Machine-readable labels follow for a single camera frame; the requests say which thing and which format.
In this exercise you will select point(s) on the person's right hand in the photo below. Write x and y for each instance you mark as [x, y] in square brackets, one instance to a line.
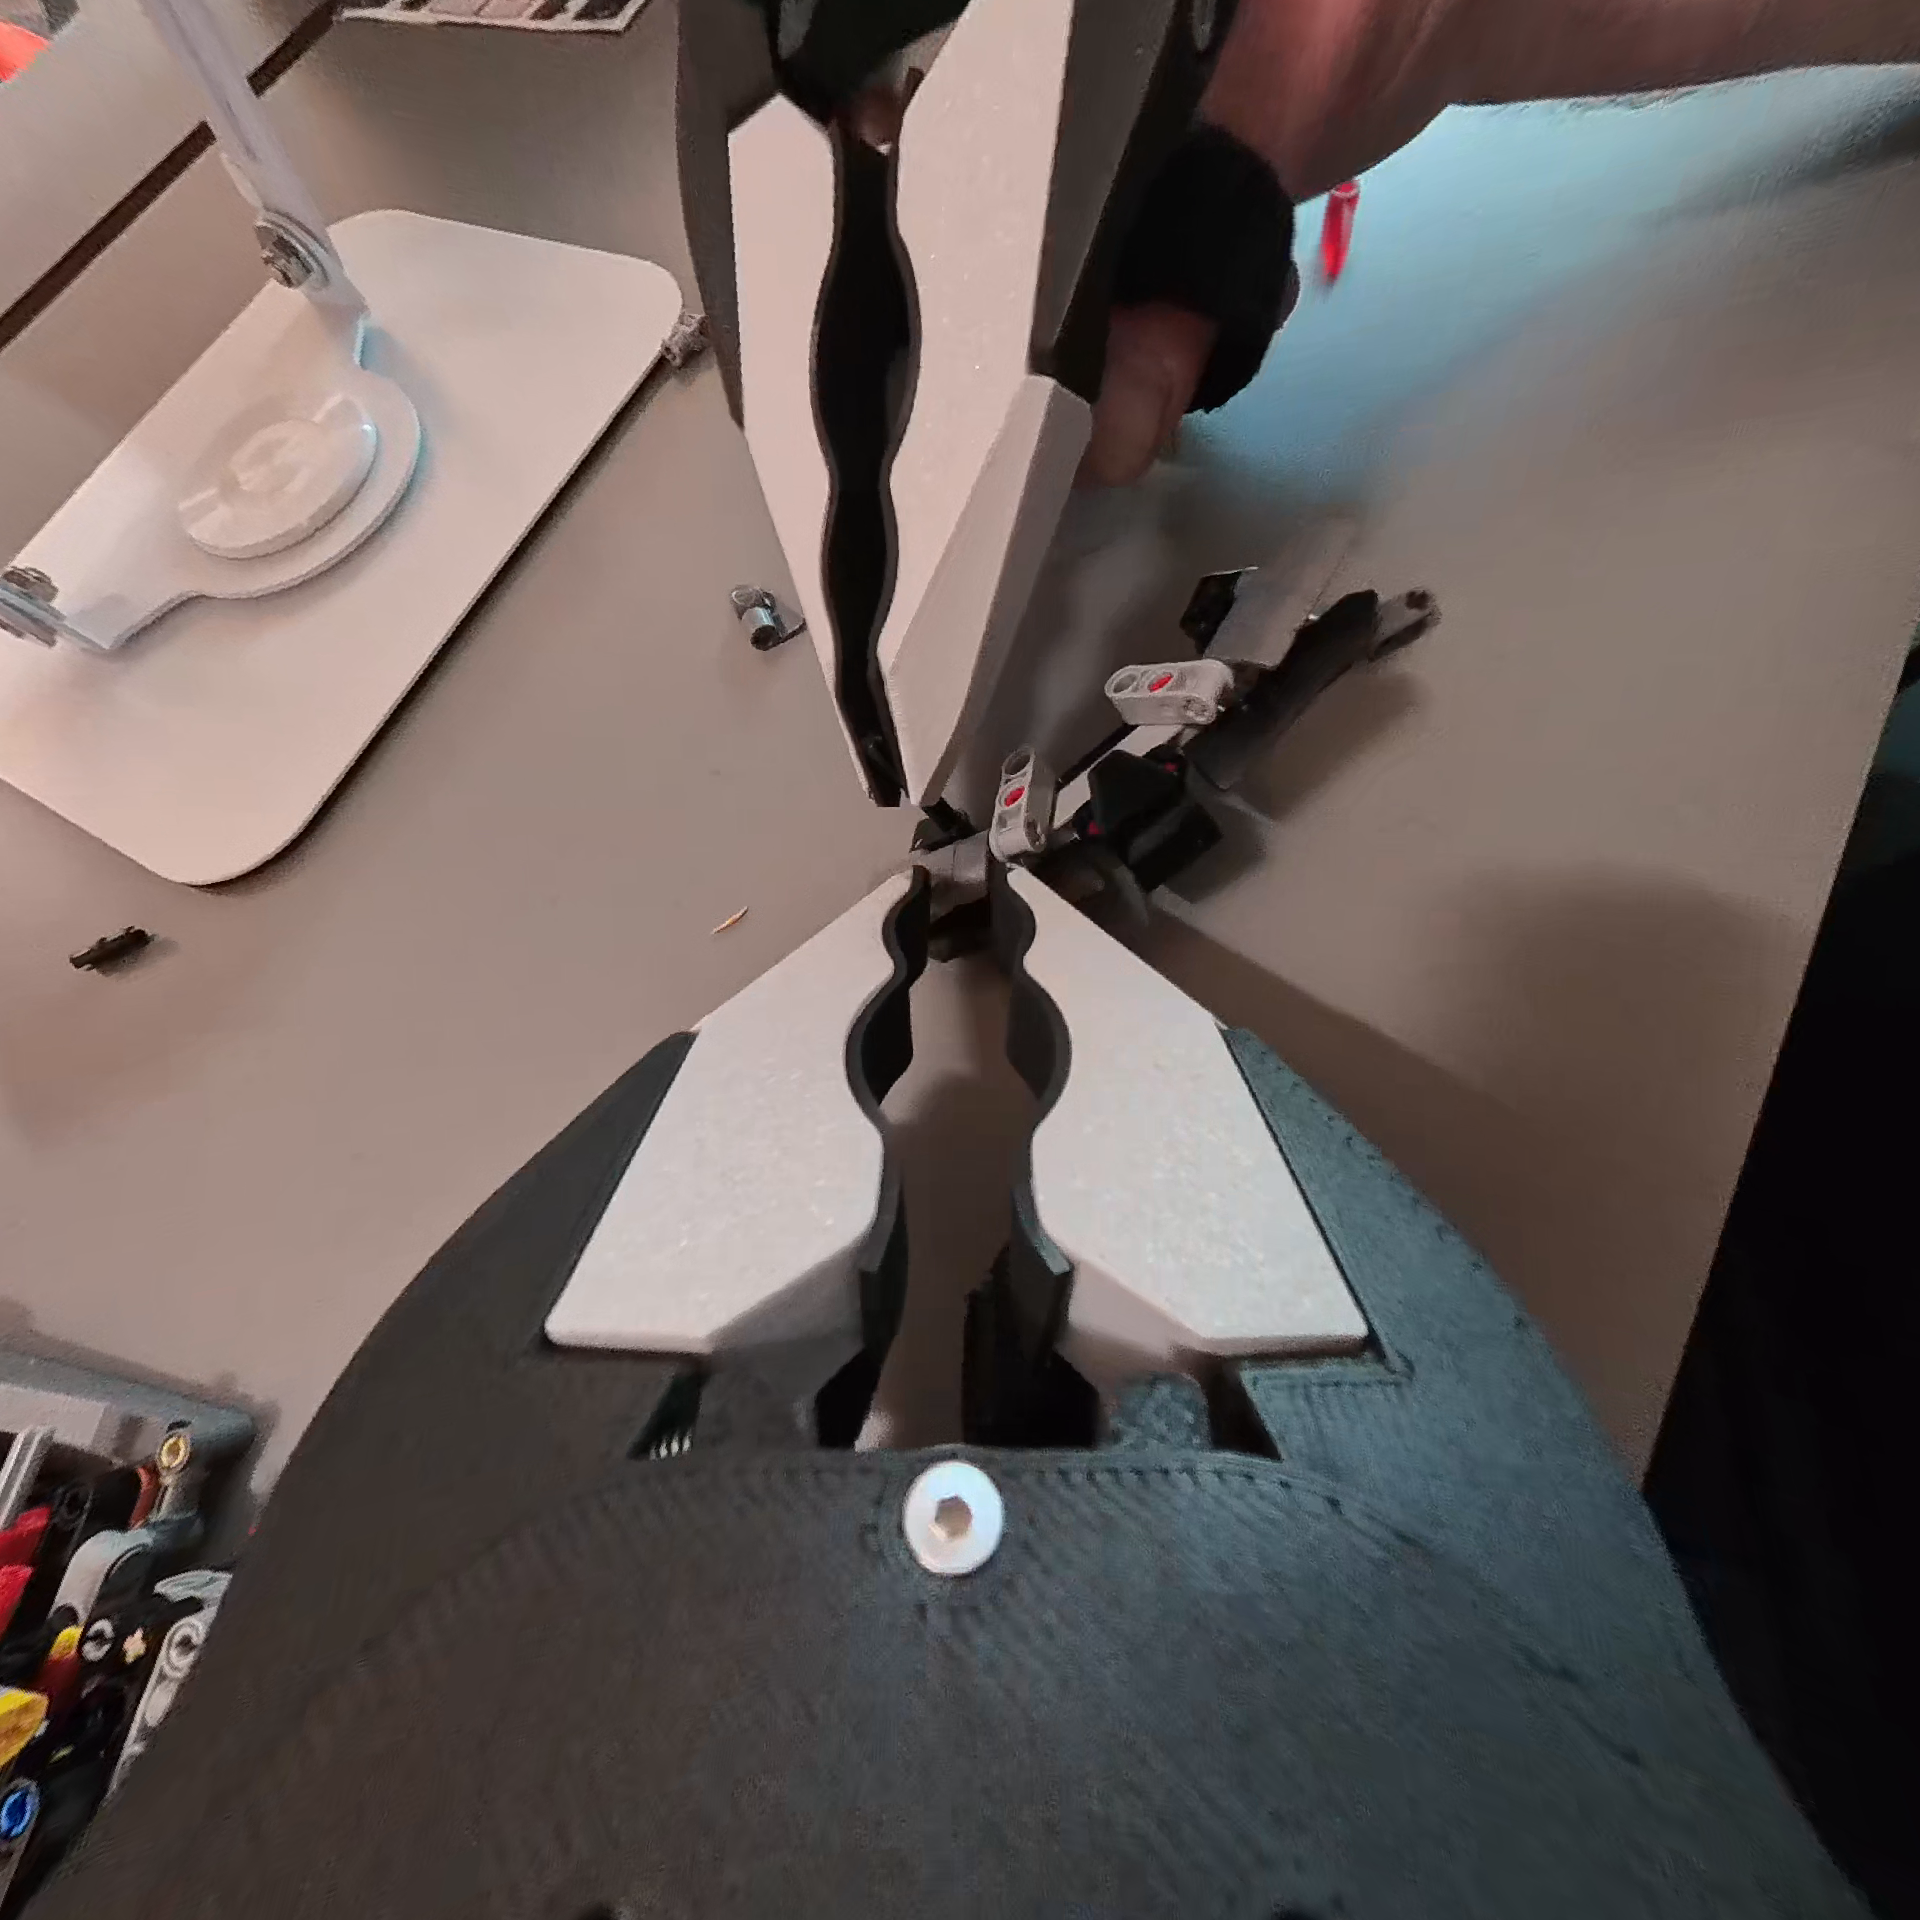
[1350, 75]

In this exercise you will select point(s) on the grey parts tray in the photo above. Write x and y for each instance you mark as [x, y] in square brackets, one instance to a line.
[150, 1394]

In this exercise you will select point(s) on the black lego pin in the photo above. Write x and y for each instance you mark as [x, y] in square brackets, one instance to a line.
[110, 950]

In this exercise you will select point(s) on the assorted colourful lego parts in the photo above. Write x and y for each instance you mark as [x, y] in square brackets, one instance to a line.
[90, 1575]

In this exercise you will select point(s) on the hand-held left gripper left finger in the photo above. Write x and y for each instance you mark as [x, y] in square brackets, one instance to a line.
[734, 1185]

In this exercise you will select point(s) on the small grey connector piece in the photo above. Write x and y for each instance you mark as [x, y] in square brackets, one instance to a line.
[765, 616]

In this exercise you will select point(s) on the printed paper sheet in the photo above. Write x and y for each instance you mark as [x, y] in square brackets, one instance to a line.
[494, 11]

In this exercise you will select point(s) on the white book stand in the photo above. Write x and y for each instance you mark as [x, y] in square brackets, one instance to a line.
[494, 390]

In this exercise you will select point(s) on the translucent red lego piece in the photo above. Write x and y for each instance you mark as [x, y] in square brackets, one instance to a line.
[1340, 224]

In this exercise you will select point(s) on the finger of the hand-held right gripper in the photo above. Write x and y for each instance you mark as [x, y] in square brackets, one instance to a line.
[780, 376]
[990, 224]

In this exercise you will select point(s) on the grey black lego assembly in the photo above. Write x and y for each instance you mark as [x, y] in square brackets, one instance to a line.
[1149, 810]

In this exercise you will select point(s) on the person's right forearm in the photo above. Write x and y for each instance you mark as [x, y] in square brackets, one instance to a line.
[1680, 38]

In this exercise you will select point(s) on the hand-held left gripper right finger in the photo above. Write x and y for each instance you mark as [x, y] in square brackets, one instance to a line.
[1185, 1201]

